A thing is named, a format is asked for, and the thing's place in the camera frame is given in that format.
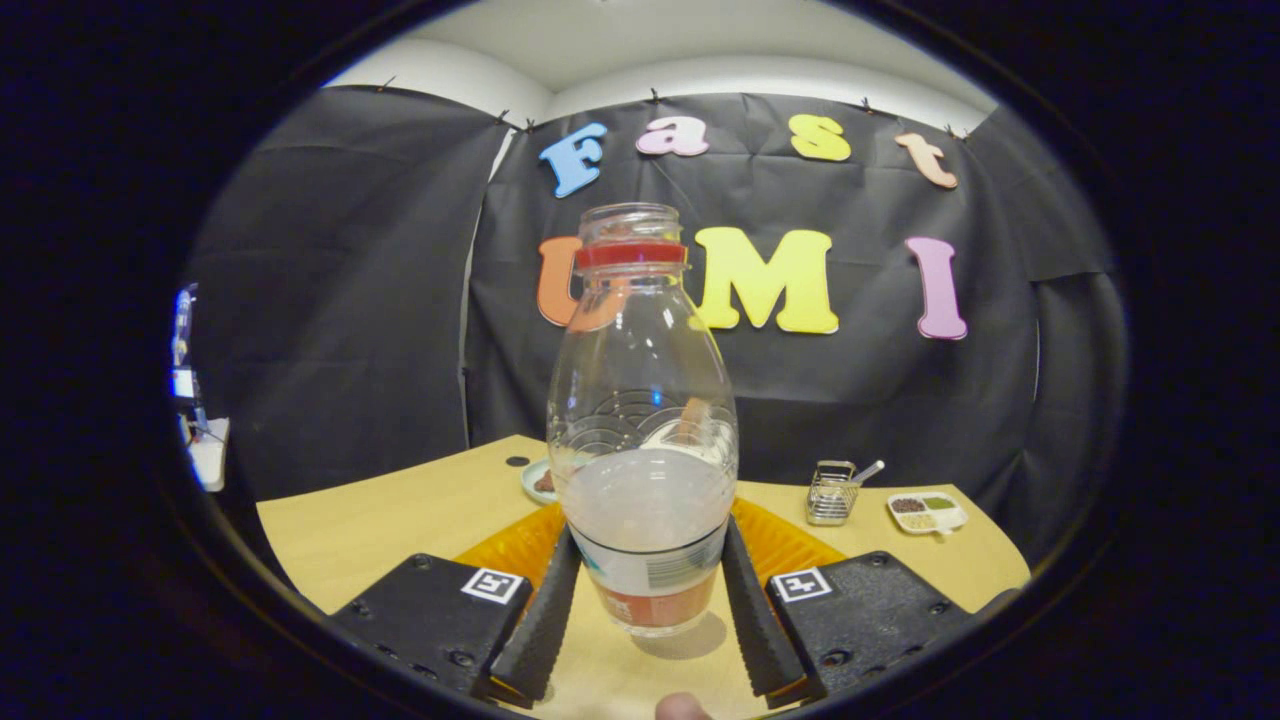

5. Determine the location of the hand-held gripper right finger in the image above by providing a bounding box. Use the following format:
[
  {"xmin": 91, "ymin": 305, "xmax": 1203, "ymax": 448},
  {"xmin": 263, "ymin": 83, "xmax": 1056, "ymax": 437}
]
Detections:
[{"xmin": 722, "ymin": 497, "xmax": 1021, "ymax": 709}]

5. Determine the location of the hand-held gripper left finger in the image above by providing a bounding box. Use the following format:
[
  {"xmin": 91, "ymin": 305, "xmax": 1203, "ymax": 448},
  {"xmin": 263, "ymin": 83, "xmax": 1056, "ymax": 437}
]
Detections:
[{"xmin": 325, "ymin": 500, "xmax": 584, "ymax": 709}]

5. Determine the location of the clear juice bottle red ring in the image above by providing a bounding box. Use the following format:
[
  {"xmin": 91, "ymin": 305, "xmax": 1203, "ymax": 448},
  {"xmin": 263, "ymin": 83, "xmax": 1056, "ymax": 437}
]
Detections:
[{"xmin": 546, "ymin": 202, "xmax": 740, "ymax": 639}]

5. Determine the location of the wooden table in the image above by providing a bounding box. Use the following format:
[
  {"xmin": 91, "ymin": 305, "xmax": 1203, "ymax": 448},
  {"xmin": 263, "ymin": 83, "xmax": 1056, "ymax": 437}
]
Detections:
[{"xmin": 255, "ymin": 434, "xmax": 1033, "ymax": 720}]

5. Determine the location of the white divided dish with spices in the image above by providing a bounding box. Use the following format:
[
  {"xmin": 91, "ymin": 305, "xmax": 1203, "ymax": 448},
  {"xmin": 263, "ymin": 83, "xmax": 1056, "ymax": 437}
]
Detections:
[{"xmin": 887, "ymin": 491, "xmax": 969, "ymax": 536}]

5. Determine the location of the small wire basket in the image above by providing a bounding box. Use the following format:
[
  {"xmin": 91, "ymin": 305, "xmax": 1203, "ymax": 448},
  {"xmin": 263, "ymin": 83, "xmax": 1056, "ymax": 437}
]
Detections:
[{"xmin": 806, "ymin": 460, "xmax": 861, "ymax": 527}]

